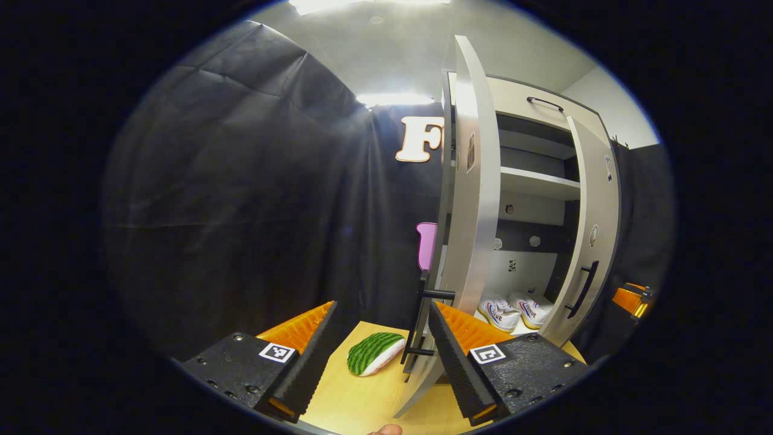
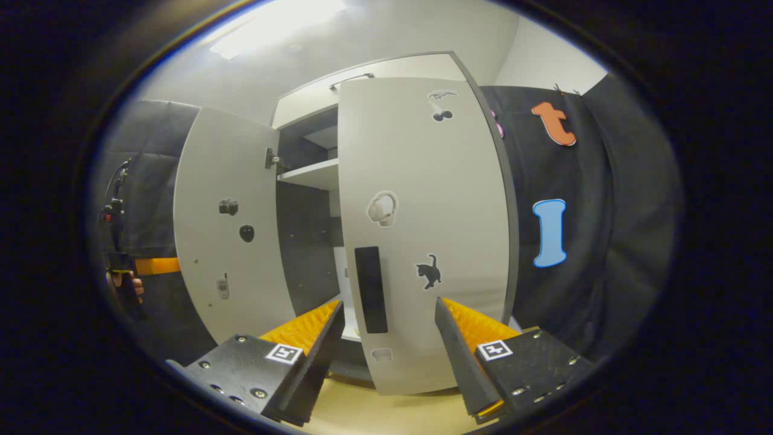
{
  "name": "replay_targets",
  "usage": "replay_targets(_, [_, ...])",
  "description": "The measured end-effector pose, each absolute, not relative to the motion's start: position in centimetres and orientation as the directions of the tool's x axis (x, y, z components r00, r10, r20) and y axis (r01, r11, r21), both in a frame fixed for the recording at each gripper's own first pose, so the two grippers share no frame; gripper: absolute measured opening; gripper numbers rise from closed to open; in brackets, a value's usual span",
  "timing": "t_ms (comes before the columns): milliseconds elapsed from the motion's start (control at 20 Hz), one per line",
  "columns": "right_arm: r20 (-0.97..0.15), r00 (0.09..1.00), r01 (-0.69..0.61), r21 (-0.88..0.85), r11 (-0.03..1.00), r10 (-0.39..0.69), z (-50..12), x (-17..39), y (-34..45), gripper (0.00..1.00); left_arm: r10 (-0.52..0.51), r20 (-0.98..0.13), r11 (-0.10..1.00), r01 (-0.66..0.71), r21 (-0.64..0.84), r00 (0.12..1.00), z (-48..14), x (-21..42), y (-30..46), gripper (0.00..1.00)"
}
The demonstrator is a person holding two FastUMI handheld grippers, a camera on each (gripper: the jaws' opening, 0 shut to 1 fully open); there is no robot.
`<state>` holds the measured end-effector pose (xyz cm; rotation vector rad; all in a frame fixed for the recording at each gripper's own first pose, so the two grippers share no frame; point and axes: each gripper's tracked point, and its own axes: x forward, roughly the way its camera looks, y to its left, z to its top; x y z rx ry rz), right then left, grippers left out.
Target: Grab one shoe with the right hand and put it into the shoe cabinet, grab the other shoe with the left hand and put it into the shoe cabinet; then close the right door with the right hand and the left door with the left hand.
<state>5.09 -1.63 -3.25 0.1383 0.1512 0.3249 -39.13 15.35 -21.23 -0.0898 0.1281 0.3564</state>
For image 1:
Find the white shoe cabinet door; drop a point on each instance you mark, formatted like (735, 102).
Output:
(477, 211)
(595, 199)

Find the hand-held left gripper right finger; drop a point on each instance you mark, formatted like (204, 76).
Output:
(462, 368)

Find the ceiling light panel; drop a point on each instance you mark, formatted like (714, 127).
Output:
(362, 5)

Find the white grey shoe cabinet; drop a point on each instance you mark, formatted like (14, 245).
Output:
(532, 277)

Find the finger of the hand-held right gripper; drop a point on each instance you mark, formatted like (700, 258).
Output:
(627, 297)

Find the black backdrop cloth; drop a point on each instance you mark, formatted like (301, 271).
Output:
(241, 211)
(646, 211)

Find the pink plastic object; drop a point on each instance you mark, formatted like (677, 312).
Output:
(426, 244)

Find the white striped shoe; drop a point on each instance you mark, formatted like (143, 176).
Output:
(532, 309)
(500, 314)

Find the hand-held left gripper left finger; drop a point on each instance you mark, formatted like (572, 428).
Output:
(308, 368)

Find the white cabinet shelf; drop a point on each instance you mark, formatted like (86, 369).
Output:
(531, 145)
(537, 182)

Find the pinkish rounded object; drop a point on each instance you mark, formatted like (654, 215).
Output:
(385, 430)

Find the watermelon slice plush toy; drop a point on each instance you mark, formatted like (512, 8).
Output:
(371, 353)

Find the white cabinet drawer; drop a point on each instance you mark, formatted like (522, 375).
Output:
(516, 99)

